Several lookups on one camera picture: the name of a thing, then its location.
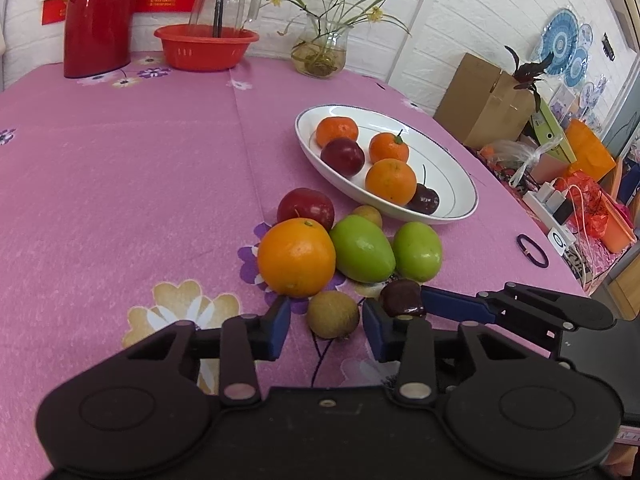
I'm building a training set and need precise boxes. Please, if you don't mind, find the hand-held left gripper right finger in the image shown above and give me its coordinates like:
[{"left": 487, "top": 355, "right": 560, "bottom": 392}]
[{"left": 363, "top": 300, "right": 566, "bottom": 403}]

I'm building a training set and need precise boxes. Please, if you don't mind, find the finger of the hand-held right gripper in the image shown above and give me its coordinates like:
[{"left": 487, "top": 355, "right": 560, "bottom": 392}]
[
  {"left": 422, "top": 282, "right": 615, "bottom": 332},
  {"left": 492, "top": 317, "right": 566, "bottom": 361}
]

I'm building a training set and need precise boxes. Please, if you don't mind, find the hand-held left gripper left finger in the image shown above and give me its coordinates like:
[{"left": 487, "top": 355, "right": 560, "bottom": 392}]
[{"left": 90, "top": 297, "right": 292, "bottom": 406}]

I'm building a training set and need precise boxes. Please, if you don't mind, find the dark purple plum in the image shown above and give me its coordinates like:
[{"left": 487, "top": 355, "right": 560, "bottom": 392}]
[{"left": 380, "top": 279, "right": 427, "bottom": 318}]

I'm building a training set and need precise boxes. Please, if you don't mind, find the brown kiwi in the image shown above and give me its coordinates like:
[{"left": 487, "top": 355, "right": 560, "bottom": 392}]
[{"left": 306, "top": 290, "right": 361, "bottom": 339}]

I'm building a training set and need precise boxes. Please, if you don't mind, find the small green mango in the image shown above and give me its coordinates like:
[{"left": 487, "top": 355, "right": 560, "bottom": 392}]
[{"left": 391, "top": 221, "right": 444, "bottom": 283}]

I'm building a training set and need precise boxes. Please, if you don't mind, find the smooth orange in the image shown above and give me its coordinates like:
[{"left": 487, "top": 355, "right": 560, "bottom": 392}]
[{"left": 257, "top": 217, "right": 337, "bottom": 298}]

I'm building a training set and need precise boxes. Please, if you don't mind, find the large green mango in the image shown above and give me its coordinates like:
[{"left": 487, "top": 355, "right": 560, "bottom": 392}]
[{"left": 329, "top": 214, "right": 397, "bottom": 284}]

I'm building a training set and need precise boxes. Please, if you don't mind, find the dark cherry with stem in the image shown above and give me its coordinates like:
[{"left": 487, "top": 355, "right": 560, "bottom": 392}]
[{"left": 406, "top": 165, "right": 441, "bottom": 215}]

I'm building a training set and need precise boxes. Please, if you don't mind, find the small yellow fruit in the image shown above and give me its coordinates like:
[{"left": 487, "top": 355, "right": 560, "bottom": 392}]
[{"left": 350, "top": 204, "right": 384, "bottom": 229}]

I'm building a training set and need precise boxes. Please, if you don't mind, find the red apple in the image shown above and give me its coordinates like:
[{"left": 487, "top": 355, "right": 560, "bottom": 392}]
[{"left": 277, "top": 187, "right": 335, "bottom": 231}]

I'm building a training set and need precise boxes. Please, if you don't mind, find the white plate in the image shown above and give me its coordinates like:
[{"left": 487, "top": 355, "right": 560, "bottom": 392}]
[{"left": 294, "top": 105, "right": 479, "bottom": 225}]

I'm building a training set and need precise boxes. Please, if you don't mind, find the large orange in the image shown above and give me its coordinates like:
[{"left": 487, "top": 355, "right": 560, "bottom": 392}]
[{"left": 365, "top": 158, "right": 418, "bottom": 206}]

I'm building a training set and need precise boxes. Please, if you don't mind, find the small tangerine with stem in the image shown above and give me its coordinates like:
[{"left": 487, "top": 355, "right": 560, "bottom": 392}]
[{"left": 369, "top": 130, "right": 410, "bottom": 165}]

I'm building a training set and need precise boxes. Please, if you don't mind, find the red plum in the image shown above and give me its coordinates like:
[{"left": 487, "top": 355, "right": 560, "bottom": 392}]
[{"left": 320, "top": 137, "right": 365, "bottom": 177}]

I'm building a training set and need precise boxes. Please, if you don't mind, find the bumpy tangerine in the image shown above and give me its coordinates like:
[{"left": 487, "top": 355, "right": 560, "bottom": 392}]
[{"left": 315, "top": 116, "right": 359, "bottom": 150}]

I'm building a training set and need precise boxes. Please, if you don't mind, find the white number card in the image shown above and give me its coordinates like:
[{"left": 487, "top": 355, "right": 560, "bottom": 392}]
[{"left": 547, "top": 228, "right": 576, "bottom": 251}]

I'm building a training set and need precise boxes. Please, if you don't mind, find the orange basket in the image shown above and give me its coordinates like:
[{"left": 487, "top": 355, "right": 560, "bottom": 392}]
[{"left": 597, "top": 192, "right": 638, "bottom": 254}]

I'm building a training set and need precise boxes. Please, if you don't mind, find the white power strip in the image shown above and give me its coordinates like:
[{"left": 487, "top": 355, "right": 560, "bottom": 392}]
[{"left": 522, "top": 182, "right": 576, "bottom": 226}]

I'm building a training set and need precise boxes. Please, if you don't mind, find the red plastic bag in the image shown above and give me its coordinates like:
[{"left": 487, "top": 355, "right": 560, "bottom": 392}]
[{"left": 562, "top": 171, "right": 613, "bottom": 238}]

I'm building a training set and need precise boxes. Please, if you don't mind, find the clear plastic bag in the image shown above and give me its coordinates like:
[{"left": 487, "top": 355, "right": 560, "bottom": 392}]
[{"left": 480, "top": 137, "right": 556, "bottom": 186}]

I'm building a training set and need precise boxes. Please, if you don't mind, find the pink box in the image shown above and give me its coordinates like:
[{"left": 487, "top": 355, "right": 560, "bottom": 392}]
[{"left": 527, "top": 152, "right": 571, "bottom": 184}]

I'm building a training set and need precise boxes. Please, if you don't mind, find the orange bag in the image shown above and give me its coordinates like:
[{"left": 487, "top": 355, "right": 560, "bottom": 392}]
[{"left": 564, "top": 119, "right": 617, "bottom": 181}]

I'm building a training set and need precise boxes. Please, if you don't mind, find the cardboard box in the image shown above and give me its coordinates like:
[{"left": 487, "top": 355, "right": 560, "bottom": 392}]
[{"left": 434, "top": 52, "right": 536, "bottom": 150}]

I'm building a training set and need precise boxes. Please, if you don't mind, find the pink floral tablecloth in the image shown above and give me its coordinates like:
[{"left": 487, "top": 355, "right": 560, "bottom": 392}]
[{"left": 0, "top": 52, "right": 586, "bottom": 480}]

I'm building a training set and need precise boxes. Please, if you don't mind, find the purple leafed plant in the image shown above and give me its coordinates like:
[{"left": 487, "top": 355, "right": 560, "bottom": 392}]
[{"left": 504, "top": 45, "right": 556, "bottom": 111}]

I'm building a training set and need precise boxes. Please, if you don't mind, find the glass vase with flowering plant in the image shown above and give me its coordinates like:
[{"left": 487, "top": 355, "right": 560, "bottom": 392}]
[{"left": 267, "top": 0, "right": 412, "bottom": 79}]

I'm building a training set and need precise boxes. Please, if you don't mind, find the red plastic basin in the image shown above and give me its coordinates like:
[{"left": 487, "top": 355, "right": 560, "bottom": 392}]
[{"left": 154, "top": 24, "right": 260, "bottom": 72}]

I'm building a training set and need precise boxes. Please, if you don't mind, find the red thermos jug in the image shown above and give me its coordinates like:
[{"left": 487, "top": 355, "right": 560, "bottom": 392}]
[{"left": 63, "top": 0, "right": 156, "bottom": 79}]

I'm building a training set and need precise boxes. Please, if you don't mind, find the black hair tie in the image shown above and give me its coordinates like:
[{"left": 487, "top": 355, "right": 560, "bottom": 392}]
[{"left": 516, "top": 233, "right": 550, "bottom": 268}]

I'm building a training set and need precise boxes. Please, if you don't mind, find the large blue wall fan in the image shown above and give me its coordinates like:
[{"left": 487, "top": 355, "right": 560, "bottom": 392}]
[{"left": 537, "top": 7, "right": 581, "bottom": 77}]

